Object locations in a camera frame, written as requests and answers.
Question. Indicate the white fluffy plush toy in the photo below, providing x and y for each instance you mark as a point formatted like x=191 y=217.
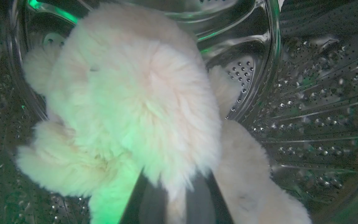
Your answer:
x=129 y=105

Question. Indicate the stainless steel washing machine drum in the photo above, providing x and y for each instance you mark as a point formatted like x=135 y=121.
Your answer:
x=315 y=102

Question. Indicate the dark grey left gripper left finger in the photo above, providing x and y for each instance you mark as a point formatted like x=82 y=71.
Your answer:
x=143 y=203

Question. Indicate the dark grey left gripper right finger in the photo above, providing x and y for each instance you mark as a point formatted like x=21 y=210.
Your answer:
x=205 y=202

